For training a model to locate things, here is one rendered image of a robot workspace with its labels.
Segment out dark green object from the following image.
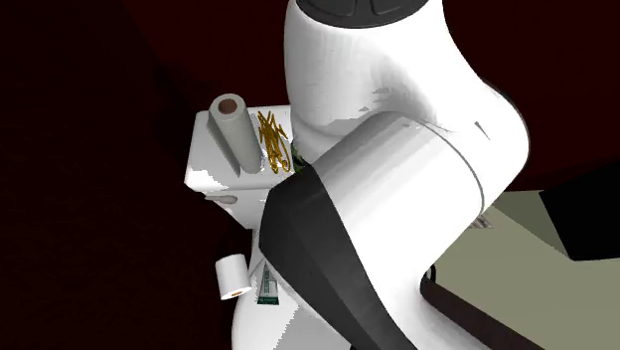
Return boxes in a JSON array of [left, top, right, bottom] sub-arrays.
[[290, 140, 308, 176]]

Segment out grey paper towel roll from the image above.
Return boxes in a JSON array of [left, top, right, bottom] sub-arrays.
[[207, 92, 265, 176]]

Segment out white toilet paper roll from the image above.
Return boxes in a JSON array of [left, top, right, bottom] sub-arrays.
[[214, 253, 253, 301]]

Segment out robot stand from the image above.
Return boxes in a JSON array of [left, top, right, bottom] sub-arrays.
[[418, 190, 620, 350]]

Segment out gold wire ornament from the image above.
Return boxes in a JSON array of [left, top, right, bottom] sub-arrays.
[[255, 109, 295, 175]]

